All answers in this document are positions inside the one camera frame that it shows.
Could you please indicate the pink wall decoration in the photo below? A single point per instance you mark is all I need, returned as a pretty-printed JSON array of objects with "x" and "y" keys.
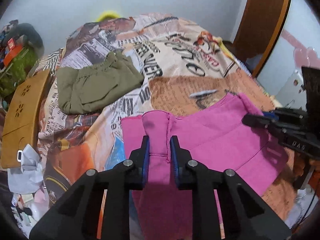
[{"x": 303, "y": 52}]

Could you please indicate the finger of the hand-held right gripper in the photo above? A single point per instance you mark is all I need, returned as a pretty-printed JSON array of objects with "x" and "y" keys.
[
  {"x": 255, "y": 120},
  {"x": 287, "y": 112}
]

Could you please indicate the brown wooden board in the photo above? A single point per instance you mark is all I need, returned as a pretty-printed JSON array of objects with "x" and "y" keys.
[{"x": 22, "y": 120}]

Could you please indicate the green patterned bag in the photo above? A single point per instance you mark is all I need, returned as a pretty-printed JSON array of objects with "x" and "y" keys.
[{"x": 20, "y": 65}]

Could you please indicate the pink hoodie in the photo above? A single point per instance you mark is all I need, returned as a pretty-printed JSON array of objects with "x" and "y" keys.
[{"x": 212, "y": 135}]

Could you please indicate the brown wooden door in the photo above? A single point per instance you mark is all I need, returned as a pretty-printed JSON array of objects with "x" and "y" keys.
[{"x": 262, "y": 17}]

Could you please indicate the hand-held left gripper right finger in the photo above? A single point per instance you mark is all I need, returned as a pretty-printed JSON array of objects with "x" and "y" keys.
[{"x": 173, "y": 160}]

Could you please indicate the grey plush toy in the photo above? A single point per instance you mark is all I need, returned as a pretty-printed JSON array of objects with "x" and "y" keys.
[{"x": 30, "y": 32}]

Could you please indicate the yellow plastic basin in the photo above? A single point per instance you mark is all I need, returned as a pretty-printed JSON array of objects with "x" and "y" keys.
[{"x": 107, "y": 15}]

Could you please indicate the orange box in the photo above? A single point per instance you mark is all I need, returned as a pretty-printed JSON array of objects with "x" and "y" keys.
[{"x": 12, "y": 51}]

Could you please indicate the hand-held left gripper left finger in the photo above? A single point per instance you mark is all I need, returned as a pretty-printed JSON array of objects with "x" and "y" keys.
[{"x": 146, "y": 155}]

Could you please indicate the grey cloth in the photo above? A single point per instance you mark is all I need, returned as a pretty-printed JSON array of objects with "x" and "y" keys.
[{"x": 25, "y": 172}]

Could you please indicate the printed blanket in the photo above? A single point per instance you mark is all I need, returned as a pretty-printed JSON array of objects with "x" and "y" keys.
[{"x": 175, "y": 92}]

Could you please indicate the olive green pants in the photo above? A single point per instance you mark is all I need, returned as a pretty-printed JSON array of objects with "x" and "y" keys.
[{"x": 95, "y": 87}]

